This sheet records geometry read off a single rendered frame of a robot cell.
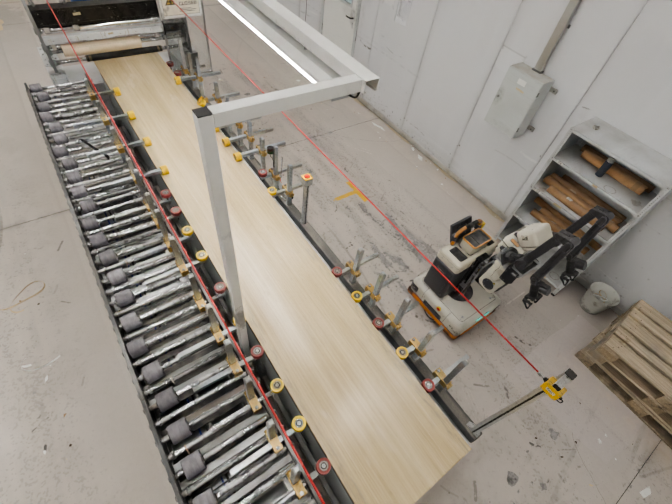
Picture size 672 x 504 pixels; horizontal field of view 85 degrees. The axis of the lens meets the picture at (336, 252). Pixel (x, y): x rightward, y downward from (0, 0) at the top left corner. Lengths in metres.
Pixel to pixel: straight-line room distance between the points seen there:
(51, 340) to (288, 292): 2.15
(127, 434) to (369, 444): 1.87
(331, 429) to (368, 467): 0.27
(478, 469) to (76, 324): 3.53
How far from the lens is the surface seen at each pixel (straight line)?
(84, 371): 3.68
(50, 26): 5.23
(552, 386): 1.88
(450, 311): 3.57
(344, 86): 1.46
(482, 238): 3.36
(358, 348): 2.45
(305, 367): 2.36
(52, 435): 3.58
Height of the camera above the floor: 3.10
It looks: 51 degrees down
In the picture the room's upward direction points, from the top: 11 degrees clockwise
